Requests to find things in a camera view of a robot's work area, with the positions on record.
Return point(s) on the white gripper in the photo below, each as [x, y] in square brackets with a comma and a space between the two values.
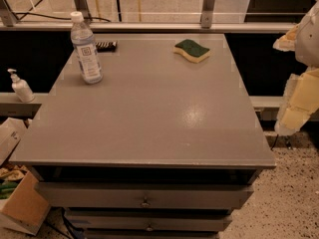
[309, 44]

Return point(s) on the clear plastic water bottle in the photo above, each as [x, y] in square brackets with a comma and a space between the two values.
[84, 44]

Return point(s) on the white pump dispenser bottle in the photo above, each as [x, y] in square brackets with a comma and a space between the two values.
[21, 87]

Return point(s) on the green and yellow sponge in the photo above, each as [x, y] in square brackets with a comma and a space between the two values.
[192, 51]

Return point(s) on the grey drawer cabinet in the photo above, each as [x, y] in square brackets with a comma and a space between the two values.
[160, 148]

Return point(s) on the black striped snack bar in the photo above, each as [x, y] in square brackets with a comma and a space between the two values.
[103, 47]

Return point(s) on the white paper bag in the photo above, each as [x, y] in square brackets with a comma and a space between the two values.
[11, 132]

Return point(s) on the cardboard box with items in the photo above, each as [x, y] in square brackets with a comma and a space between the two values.
[25, 210]

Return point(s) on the metal railing frame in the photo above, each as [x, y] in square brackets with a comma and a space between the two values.
[207, 16]

